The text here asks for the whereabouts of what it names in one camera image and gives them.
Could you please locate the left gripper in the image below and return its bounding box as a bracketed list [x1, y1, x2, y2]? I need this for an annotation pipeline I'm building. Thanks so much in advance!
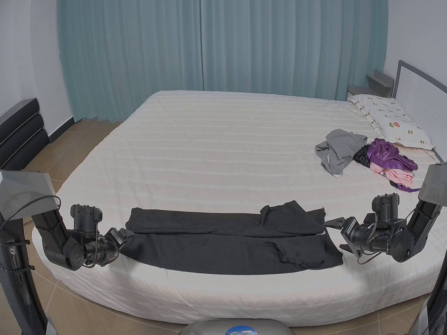
[105, 226, 135, 254]

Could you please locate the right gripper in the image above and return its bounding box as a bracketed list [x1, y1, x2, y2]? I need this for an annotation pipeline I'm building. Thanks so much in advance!
[323, 216, 366, 257]

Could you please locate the black T-shirt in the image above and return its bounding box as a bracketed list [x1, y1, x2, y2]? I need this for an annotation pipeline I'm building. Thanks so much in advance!
[119, 200, 344, 275]

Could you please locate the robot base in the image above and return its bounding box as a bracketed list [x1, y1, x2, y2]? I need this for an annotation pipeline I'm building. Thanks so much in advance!
[178, 321, 292, 335]

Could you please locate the pile of clothes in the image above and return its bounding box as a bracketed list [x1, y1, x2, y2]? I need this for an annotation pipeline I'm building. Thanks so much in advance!
[353, 138, 421, 193]

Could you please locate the bed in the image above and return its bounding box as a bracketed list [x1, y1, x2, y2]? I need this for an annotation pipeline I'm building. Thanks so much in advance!
[31, 60, 447, 325]

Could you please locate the grey garment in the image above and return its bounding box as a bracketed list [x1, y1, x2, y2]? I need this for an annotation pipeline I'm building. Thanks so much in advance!
[315, 129, 368, 179]

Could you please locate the white printed pillow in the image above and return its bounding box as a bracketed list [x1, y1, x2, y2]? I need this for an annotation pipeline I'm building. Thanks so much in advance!
[347, 94, 436, 150]

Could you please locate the grey bedside table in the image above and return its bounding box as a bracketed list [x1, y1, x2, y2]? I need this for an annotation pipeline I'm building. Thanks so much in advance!
[347, 69, 395, 100]

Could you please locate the blue-green curtain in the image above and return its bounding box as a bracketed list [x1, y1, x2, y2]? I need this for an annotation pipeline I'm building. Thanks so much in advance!
[57, 0, 388, 122]

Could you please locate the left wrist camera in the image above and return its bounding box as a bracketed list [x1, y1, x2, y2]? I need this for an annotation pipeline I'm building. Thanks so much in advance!
[70, 204, 103, 233]

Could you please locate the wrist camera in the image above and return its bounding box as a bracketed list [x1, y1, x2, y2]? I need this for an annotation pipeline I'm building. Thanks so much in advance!
[372, 193, 400, 222]
[70, 204, 103, 233]

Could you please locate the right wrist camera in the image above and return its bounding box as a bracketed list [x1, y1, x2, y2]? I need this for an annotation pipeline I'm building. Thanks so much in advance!
[372, 193, 400, 222]

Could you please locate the black cable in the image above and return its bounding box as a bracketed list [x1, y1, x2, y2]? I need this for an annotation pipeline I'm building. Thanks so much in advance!
[0, 195, 61, 231]

